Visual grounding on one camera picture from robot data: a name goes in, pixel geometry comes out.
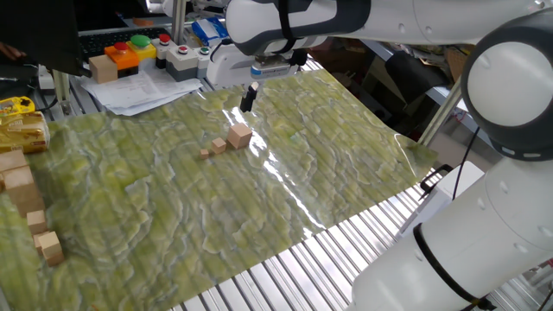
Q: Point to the yellow snack package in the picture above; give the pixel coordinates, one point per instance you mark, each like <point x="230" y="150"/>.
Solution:
<point x="15" y="105"/>

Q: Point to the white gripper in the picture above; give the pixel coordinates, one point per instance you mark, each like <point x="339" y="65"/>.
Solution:
<point x="226" y="67"/>

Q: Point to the orange box red button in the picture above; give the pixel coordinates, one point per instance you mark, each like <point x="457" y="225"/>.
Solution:
<point x="123" y="58"/>

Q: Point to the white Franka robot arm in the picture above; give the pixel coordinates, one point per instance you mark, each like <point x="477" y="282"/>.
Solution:
<point x="475" y="242"/>

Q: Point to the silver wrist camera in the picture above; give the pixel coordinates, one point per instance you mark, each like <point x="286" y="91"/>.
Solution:
<point x="274" y="69"/>

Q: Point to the black keyboard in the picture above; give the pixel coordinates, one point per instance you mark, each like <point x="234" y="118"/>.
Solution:
<point x="103" y="39"/>

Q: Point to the black monitor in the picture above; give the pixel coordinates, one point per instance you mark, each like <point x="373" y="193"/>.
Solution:
<point x="39" y="30"/>

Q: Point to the white box red button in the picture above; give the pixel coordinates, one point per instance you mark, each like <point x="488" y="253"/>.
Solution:
<point x="163" y="49"/>

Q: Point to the grey box green button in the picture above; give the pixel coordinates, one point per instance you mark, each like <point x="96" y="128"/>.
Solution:
<point x="203" y="60"/>

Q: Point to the green marble pattern mat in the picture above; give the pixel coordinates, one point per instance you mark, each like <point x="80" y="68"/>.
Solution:
<point x="151" y="216"/>

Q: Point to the pale wooden block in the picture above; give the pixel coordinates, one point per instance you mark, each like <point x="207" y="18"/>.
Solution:
<point x="103" y="69"/>

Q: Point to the white paper sheets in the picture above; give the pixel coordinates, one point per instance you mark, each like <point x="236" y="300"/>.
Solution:
<point x="138" y="90"/>

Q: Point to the medium wooden cube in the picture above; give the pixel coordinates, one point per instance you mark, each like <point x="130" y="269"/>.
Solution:
<point x="219" y="146"/>

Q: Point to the grey box red button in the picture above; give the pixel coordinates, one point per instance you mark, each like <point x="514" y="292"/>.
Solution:
<point x="181" y="62"/>

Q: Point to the aluminium frame post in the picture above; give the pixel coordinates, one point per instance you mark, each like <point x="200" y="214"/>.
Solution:
<point x="178" y="21"/>
<point x="440" y="112"/>
<point x="62" y="93"/>

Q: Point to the small wooden cube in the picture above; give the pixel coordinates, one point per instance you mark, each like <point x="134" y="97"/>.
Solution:
<point x="204" y="154"/>

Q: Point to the blue plastic package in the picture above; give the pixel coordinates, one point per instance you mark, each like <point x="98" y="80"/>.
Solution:
<point x="209" y="31"/>

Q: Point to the yellow box green button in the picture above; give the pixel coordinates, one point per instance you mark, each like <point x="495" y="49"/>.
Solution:
<point x="144" y="49"/>

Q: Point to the large wooden cube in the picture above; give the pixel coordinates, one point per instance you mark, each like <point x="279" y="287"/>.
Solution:
<point x="239" y="137"/>

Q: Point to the spare wooden block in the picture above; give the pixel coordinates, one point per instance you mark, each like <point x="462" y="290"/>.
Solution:
<point x="36" y="222"/>
<point x="21" y="190"/>
<point x="36" y="243"/>
<point x="12" y="160"/>
<point x="51" y="249"/>

